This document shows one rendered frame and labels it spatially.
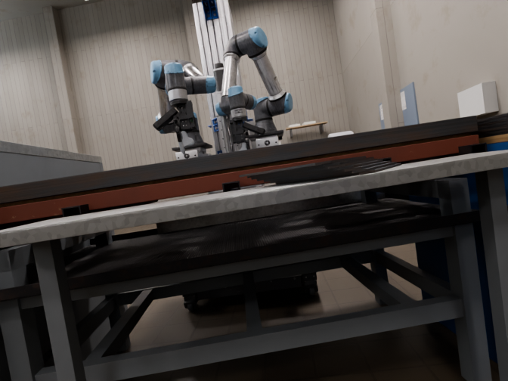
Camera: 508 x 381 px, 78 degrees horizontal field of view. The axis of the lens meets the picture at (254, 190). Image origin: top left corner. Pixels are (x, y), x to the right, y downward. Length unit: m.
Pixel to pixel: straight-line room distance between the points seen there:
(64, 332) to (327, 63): 9.62
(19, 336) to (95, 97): 10.10
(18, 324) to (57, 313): 0.34
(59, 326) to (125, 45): 10.43
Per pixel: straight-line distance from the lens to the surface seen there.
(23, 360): 1.26
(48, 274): 0.87
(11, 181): 1.48
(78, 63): 11.57
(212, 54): 2.43
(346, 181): 0.66
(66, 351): 0.92
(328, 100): 9.76
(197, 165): 0.95
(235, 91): 1.58
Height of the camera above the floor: 0.78
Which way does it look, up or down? 3 degrees down
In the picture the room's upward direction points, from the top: 9 degrees counter-clockwise
